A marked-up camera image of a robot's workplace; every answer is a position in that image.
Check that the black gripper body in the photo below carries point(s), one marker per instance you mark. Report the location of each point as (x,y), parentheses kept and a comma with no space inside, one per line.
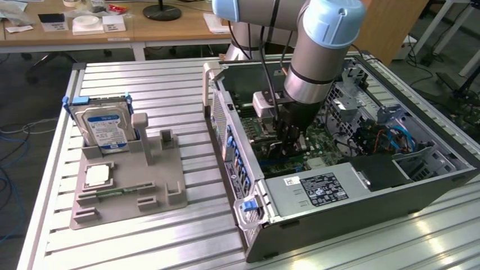
(297,115)

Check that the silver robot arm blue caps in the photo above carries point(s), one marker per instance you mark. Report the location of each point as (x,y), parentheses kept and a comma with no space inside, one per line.
(319,56)

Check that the installed RAM stick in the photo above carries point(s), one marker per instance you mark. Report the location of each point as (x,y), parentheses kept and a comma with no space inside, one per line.
(263,139)

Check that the CPU socket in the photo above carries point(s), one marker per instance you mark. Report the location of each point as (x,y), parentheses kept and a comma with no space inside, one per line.
(267,125)

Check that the green motherboard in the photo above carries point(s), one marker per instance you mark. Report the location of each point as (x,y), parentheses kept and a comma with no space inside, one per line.
(323,146)

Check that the small silver heatsink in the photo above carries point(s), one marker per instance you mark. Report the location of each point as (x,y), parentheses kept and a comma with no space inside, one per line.
(315,163)

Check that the metal disk bay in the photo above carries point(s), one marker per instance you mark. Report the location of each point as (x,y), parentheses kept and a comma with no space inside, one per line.
(353,107)

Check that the grey power supply unit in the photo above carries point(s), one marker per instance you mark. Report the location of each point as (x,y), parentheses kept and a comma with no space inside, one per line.
(319,191)

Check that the blue case latch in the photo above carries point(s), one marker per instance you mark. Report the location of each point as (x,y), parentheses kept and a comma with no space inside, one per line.
(251,205)

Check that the open black PC case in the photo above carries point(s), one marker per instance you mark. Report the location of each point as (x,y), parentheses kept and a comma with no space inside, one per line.
(338,225)

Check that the stack of white papers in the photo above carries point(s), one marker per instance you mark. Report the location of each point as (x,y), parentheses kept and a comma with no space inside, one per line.
(215,25)

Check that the wooden cabinet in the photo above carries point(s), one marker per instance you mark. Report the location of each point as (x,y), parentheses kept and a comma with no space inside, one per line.
(394,28)

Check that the grey parts rack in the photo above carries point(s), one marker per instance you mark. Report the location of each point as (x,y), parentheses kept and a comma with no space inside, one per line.
(127,168)

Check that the black floor stand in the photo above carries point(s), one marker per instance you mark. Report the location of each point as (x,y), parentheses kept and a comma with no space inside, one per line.
(463,90)

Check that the hard disk in blue caddy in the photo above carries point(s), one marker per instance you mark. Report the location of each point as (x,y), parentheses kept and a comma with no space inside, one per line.
(105,129)

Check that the green RAM stick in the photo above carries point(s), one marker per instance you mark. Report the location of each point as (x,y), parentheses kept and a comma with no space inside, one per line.
(113,192)

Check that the black round lamp base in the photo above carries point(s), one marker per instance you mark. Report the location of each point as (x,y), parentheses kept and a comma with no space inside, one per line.
(162,12)

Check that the silver CPU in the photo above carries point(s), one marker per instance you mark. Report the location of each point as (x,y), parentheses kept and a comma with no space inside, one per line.
(97,175)

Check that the red small item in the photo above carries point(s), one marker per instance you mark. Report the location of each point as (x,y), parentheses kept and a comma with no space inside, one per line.
(117,9)

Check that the white box with tape roll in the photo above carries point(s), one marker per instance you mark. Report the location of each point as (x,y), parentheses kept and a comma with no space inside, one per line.
(89,25)

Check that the black chair base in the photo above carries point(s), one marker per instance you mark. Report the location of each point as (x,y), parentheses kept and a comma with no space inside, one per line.
(49,60)

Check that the white tape roll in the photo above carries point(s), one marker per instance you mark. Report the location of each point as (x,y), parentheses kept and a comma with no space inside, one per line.
(71,2)

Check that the black and white labelled box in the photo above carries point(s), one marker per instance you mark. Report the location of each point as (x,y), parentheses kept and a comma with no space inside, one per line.
(54,22)

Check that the wooden desk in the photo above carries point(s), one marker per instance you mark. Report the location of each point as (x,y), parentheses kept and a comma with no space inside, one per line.
(38,39)

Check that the white paper card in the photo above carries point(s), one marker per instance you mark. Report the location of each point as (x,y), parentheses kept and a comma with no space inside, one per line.
(19,28)

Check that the clear plastic bag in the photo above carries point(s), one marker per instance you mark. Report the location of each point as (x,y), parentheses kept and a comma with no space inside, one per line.
(15,14)

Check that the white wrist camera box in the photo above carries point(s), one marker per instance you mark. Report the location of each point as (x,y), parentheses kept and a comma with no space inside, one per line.
(265,105)

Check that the beige card retention bracket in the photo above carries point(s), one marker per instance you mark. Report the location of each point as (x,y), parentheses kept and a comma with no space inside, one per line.
(207,84)

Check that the white table frame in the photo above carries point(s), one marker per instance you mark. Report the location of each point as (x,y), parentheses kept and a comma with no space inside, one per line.
(443,25)

